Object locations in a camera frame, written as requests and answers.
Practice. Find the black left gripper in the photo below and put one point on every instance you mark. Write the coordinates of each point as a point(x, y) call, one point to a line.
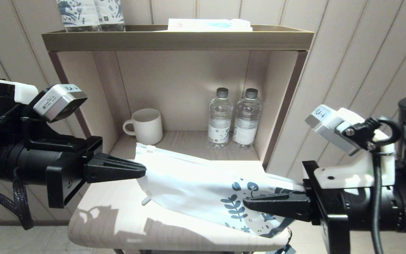
point(34, 165)

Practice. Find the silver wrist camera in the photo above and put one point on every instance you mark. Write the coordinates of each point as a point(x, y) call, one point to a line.
point(330, 127)
point(60, 102)

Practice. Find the grey toothbrush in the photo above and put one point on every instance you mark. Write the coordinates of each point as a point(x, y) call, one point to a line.
point(146, 199)

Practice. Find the white blue tissue pack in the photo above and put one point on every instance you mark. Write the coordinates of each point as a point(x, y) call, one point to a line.
point(206, 25)

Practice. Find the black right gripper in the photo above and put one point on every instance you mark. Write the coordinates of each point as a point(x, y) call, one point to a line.
point(361, 208)

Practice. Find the white floral zip pouch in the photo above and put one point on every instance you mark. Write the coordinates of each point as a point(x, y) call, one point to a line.
point(189, 180)

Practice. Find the white ribbed mug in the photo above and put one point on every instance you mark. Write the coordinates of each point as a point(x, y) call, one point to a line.
point(148, 127)

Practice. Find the clear plastic water bottle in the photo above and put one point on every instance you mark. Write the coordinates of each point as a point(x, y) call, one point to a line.
point(247, 120)
point(219, 120)

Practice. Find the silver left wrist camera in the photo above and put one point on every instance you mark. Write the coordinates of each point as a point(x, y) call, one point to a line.
point(60, 102)

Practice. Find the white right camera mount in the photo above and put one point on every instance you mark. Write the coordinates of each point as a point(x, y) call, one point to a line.
point(347, 176)

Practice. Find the beige wooden shelf cabinet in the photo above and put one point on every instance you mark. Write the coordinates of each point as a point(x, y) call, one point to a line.
point(182, 40)

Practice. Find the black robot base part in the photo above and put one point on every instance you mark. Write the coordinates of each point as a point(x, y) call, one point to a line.
point(284, 249)

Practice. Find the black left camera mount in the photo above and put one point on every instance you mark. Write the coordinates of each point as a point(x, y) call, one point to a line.
point(48, 141)

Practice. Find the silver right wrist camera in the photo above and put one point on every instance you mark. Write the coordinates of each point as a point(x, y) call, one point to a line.
point(330, 127)

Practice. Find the white blue patterned pouch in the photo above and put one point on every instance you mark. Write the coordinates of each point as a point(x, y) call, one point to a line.
point(78, 16)
point(111, 14)

